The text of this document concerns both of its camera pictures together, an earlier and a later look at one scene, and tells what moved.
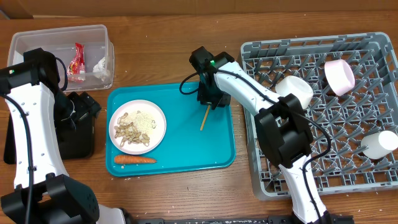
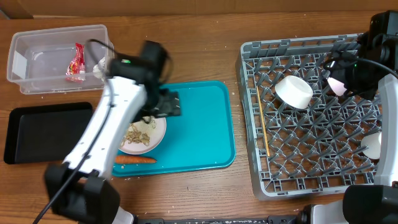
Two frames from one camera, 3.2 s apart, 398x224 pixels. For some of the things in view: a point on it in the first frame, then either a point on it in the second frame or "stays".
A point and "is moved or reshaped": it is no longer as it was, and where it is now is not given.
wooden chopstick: x=205 y=117 is moved or reshaped
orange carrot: x=122 y=159 stays
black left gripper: x=85 y=104 to x=169 y=105
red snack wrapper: x=76 y=71 stays
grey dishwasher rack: x=354 y=78 stays
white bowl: x=295 y=85 stays
